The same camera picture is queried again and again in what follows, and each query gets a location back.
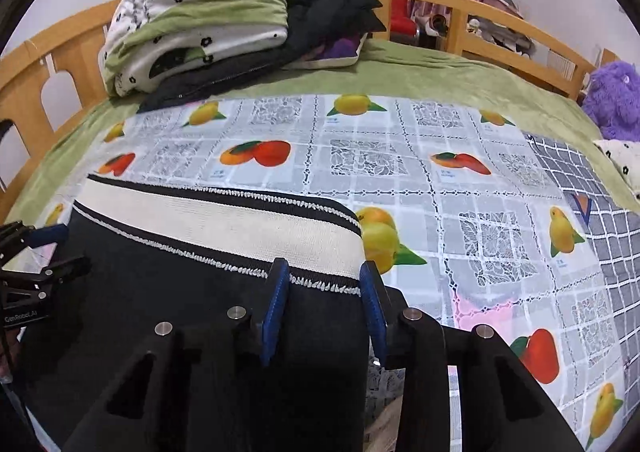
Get white green floral quilt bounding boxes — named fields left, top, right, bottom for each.
left=100, top=0, right=291, bottom=98

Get red chair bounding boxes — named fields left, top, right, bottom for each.
left=361, top=0, right=416, bottom=36

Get white floral pillow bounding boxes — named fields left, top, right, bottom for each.
left=592, top=138, right=640, bottom=190

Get fruit print tablecloth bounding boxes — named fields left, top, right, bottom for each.
left=10, top=92, right=633, bottom=452

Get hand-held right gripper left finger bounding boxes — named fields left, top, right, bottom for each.
left=62, top=257, right=291, bottom=452

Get wooden bed frame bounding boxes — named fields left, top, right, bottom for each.
left=0, top=0, right=621, bottom=213

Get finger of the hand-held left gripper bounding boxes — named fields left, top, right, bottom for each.
left=0, top=221, right=69, bottom=254
left=0, top=256, right=92, bottom=305

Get purple plush toy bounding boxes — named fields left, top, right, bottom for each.
left=582, top=61, right=640, bottom=140

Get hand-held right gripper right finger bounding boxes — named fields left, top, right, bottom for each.
left=360, top=261, right=586, bottom=452

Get black pants with white stripe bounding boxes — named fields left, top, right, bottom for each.
left=15, top=175, right=408, bottom=452

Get pile of papers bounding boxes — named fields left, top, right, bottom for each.
left=415, top=0, right=536, bottom=56

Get purple cushion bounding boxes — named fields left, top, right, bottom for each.
left=300, top=32, right=371, bottom=70

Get grey checked cloth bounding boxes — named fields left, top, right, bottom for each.
left=522, top=132, right=640, bottom=328

